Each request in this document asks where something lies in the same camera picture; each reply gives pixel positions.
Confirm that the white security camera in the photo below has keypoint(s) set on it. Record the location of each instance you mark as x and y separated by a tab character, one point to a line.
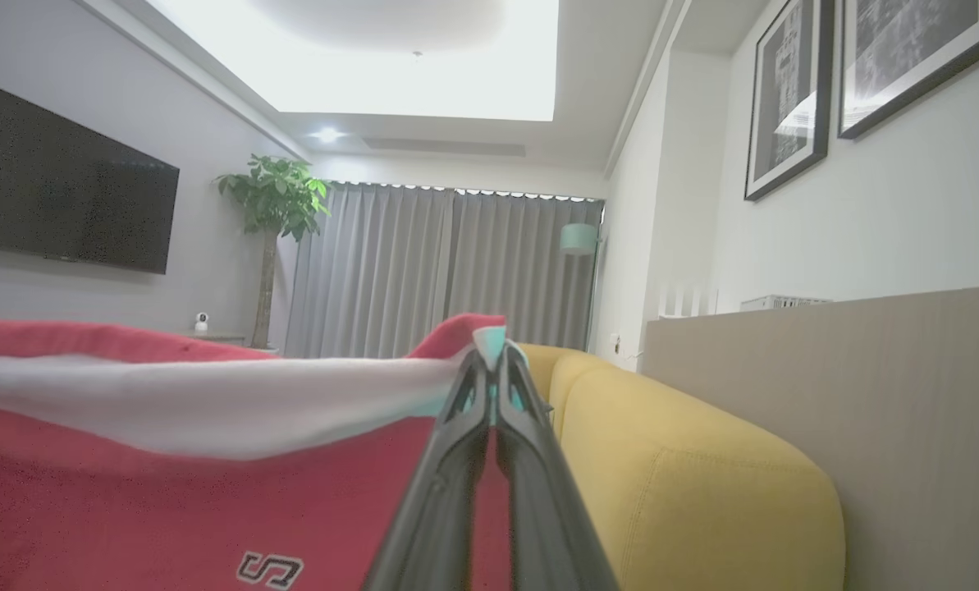
202	322

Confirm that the round ceiling spotlight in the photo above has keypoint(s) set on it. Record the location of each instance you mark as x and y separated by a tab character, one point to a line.
328	135

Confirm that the grey curtain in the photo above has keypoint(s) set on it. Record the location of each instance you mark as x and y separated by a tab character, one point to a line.
391	279

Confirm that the wide black framed picture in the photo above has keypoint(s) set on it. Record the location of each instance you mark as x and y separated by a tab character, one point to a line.
916	49

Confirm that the narrow black framed picture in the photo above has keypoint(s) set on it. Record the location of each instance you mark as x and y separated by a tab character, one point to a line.
789	90

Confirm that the yellow sofa backrest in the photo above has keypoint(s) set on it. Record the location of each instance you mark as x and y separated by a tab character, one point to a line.
686	492

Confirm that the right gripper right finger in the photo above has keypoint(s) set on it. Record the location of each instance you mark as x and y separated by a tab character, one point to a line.
538	509

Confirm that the long ceiling air vent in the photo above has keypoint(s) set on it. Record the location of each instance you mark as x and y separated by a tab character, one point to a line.
444	147

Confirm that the teal shade floor lamp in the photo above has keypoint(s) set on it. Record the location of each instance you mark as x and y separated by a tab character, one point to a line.
579	238

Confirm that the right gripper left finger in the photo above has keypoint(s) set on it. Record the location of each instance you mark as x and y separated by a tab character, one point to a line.
448	484

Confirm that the black wall television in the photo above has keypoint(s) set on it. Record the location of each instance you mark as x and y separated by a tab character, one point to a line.
62	189

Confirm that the red basketball shorts white trim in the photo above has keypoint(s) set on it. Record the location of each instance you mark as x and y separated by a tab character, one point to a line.
128	509

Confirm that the green indoor tree plant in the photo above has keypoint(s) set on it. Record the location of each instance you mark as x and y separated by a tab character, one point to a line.
276	197

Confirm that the beige partition panel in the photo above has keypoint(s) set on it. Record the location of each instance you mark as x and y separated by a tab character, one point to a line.
908	427

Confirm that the white slatted rack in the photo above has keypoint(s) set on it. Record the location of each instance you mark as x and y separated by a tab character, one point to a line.
686	302

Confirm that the white slatted basket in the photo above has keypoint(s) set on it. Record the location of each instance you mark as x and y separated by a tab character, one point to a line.
784	303

